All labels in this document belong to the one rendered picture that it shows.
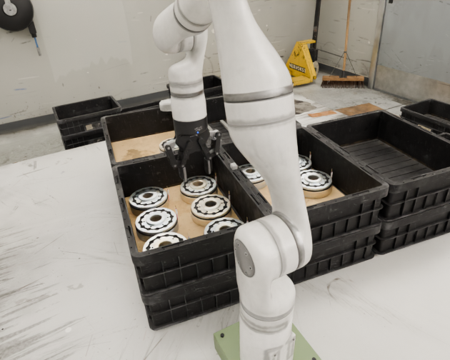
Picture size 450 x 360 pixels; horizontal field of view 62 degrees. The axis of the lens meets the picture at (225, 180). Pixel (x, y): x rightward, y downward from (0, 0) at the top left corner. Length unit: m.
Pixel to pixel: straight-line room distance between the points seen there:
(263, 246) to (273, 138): 0.15
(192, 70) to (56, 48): 3.41
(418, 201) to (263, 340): 0.57
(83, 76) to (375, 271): 3.63
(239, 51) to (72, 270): 0.82
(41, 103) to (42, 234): 3.03
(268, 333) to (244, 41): 0.45
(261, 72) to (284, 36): 4.62
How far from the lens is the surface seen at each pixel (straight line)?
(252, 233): 0.54
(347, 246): 1.00
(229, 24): 0.47
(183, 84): 0.78
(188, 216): 0.99
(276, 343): 0.69
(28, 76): 4.18
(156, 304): 0.86
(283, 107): 0.48
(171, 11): 0.72
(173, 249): 0.75
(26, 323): 1.05
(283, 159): 0.50
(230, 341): 0.82
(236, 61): 0.47
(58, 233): 1.28
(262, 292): 0.57
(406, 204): 1.04
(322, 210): 0.85
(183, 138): 0.84
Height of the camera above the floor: 1.42
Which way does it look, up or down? 31 degrees down
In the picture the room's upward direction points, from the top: 4 degrees counter-clockwise
